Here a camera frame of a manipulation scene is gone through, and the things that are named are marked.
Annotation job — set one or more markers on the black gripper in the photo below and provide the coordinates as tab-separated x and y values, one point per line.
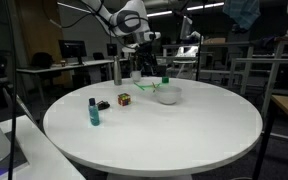
145	58

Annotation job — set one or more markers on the white bowl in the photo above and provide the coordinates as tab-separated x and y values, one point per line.
168	95

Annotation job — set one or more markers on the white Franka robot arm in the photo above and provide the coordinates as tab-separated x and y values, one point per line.
130	20

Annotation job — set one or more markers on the white mug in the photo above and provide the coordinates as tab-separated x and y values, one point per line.
136	76

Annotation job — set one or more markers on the long green stick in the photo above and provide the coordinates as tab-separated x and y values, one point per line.
139	86

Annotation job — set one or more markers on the short green stick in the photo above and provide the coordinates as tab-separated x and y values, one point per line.
150	86

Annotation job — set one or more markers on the orange stick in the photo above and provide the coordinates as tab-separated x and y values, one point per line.
154	87

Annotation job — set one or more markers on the small green cube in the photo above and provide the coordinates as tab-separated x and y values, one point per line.
165	80

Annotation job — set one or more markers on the stainless steel water bottle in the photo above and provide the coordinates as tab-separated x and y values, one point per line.
117	71

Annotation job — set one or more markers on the Rubik's cube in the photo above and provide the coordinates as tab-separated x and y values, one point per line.
124	99

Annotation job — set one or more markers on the small black square monitor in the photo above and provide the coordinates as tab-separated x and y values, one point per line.
112	49

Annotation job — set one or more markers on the small black clip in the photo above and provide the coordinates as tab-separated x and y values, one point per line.
103	105

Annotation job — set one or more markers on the blue hand sanitizer bottle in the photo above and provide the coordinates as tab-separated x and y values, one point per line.
94	115

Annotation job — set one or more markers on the long ceiling light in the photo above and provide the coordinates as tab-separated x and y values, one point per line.
184	10

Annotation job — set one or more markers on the black desk monitor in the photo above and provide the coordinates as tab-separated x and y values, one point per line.
72	49

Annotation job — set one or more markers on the long grey office desk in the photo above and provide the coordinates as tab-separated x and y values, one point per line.
64	67

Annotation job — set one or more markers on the black office chair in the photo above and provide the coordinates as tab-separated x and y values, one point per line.
42	60

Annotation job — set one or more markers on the hanging blue cloth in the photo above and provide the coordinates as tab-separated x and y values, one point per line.
242	13

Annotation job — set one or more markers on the white robot mounting table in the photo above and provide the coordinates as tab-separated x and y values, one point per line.
44	153

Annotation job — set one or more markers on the metal shelf rack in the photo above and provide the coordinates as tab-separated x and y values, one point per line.
284	60

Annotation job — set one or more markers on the light grey wrist camera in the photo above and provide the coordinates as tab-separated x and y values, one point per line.
130	50

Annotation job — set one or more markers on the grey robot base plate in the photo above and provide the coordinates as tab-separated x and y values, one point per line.
17	156

